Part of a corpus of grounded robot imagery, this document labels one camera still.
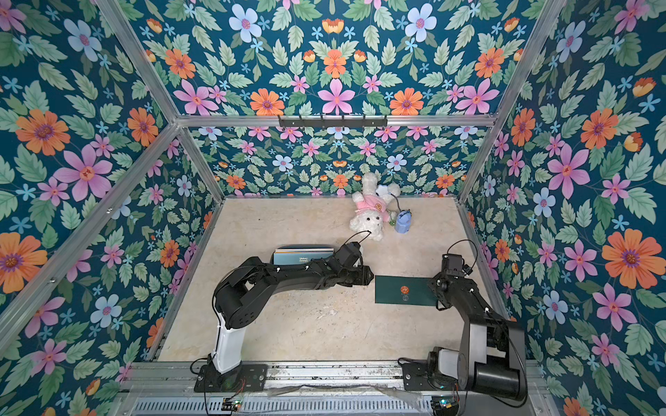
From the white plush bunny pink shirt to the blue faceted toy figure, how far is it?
0.04m

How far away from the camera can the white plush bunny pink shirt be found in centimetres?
102

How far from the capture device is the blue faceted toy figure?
3.40ft
